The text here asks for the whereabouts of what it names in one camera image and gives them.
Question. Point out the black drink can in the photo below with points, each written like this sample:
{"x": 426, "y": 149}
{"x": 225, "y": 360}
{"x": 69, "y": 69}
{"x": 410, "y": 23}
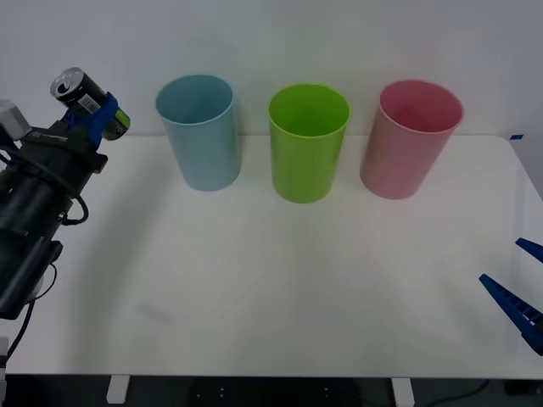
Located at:
{"x": 80, "y": 91}

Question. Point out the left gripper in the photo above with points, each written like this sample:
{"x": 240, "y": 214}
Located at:
{"x": 59, "y": 154}

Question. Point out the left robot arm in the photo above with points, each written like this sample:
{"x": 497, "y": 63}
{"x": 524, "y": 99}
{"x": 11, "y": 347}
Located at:
{"x": 29, "y": 220}

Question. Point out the pale blue plastic bin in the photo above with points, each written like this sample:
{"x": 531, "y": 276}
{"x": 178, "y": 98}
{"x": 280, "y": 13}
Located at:
{"x": 208, "y": 148}

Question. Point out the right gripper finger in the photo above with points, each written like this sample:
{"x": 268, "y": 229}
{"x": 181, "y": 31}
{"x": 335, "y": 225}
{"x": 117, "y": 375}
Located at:
{"x": 515, "y": 307}
{"x": 532, "y": 249}

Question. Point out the white table leg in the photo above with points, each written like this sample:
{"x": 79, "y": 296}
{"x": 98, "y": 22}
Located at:
{"x": 117, "y": 389}
{"x": 402, "y": 392}

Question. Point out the green plastic bin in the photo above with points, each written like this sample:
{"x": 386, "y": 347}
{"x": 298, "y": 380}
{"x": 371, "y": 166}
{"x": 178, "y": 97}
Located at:
{"x": 303, "y": 169}

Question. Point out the pink plastic bin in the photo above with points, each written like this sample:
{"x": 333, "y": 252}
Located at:
{"x": 399, "y": 165}

